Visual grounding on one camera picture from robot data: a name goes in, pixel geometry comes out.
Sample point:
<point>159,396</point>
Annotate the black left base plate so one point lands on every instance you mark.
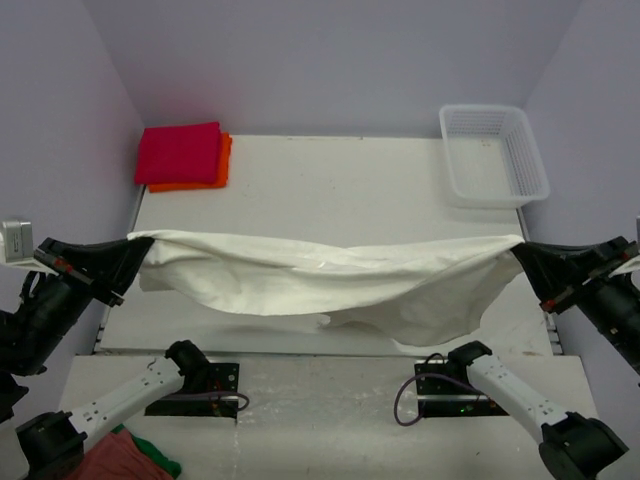
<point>213,397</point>

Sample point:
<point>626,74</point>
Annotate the folded pink t shirt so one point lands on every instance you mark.
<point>178,154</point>

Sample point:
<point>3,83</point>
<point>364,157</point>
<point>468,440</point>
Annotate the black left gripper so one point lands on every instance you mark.
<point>113,264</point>

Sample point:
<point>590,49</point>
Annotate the white t shirt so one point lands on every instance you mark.
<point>419,294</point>

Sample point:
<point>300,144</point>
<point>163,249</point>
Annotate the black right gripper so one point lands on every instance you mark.
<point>559,272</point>

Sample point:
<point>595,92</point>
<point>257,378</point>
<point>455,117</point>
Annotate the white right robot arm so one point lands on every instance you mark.
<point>596,280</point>

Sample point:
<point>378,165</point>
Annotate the white plastic basket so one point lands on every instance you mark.
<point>492,158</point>

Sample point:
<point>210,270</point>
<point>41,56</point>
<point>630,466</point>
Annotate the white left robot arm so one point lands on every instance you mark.
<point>53,444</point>

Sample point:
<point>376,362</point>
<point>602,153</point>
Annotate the folded orange t shirt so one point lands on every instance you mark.
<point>222,176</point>

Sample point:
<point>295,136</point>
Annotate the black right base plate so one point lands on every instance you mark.
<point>441,395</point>

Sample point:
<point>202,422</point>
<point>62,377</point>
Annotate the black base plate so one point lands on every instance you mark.
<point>441,395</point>
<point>213,397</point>

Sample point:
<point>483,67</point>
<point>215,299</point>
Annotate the green cloth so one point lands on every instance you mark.
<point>171,467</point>

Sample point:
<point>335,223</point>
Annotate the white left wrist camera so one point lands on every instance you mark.
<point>16,241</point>

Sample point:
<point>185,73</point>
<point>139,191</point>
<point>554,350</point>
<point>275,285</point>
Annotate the salmon pink cloth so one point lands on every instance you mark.
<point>117,457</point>

